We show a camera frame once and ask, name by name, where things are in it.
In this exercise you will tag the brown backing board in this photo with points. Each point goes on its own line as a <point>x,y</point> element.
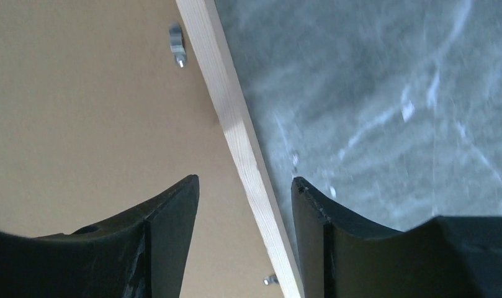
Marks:
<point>96,117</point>

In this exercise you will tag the light wooden picture frame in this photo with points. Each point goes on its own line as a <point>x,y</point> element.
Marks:
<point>212,52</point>

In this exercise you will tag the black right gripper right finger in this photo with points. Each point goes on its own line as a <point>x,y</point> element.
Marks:
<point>343,254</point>

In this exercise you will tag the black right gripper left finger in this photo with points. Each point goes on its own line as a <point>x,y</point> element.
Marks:
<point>140,252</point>

